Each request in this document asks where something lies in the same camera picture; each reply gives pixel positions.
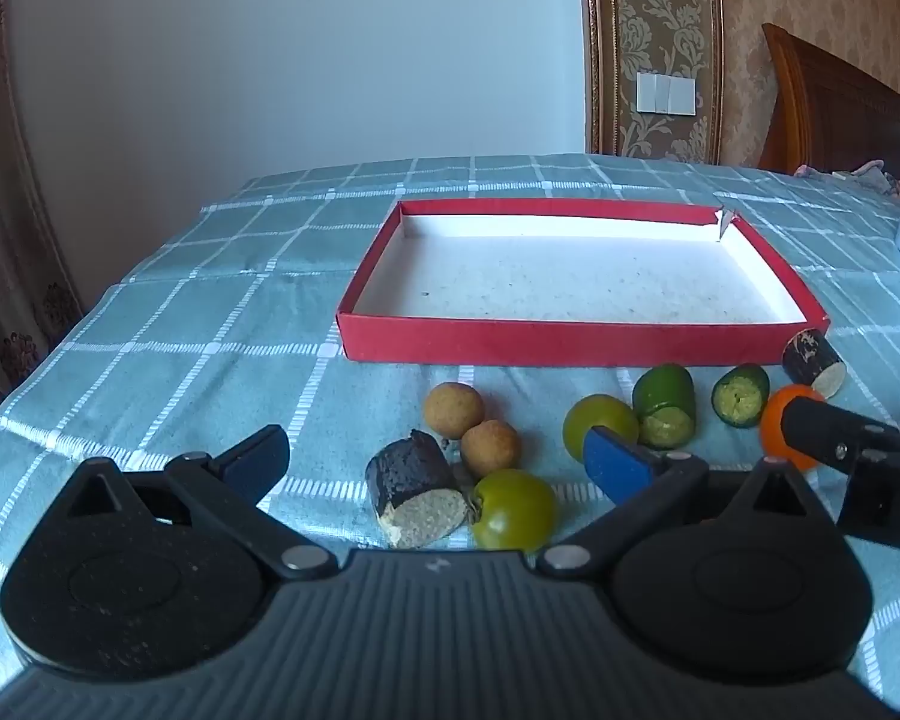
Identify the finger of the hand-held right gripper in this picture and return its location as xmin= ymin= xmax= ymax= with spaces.
xmin=780 ymin=396 xmax=900 ymax=478

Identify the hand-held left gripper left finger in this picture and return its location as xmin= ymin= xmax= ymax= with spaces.
xmin=64 ymin=424 xmax=338 ymax=578

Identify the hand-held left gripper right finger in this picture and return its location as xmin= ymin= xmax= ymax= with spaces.
xmin=536 ymin=424 xmax=830 ymax=578

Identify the green tomato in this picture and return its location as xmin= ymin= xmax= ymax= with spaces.
xmin=469 ymin=469 xmax=557 ymax=552
xmin=562 ymin=394 xmax=640 ymax=464

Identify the orange mandarin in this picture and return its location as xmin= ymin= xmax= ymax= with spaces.
xmin=759 ymin=384 xmax=826 ymax=472

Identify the large green cucumber piece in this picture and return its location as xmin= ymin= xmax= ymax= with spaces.
xmin=631 ymin=364 xmax=697 ymax=451

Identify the small green cucumber piece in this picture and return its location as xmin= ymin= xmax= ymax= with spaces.
xmin=712 ymin=364 xmax=770 ymax=430

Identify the brown longan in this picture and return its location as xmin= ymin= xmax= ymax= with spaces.
xmin=460 ymin=420 xmax=523 ymax=479
xmin=422 ymin=382 xmax=486 ymax=440

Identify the red cardboard box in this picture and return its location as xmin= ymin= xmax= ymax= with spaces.
xmin=336 ymin=199 xmax=830 ymax=366

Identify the teal checked tablecloth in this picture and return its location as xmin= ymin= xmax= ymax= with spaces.
xmin=0 ymin=154 xmax=900 ymax=691

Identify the pink cloth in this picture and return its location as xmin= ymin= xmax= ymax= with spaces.
xmin=793 ymin=159 xmax=900 ymax=200

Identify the wooden headboard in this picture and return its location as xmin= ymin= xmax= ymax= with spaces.
xmin=757 ymin=22 xmax=900 ymax=177

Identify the gold framed wallpaper panel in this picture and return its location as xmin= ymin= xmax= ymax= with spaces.
xmin=577 ymin=0 xmax=725 ymax=164

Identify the white wall switch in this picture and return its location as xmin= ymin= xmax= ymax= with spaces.
xmin=636 ymin=71 xmax=697 ymax=117

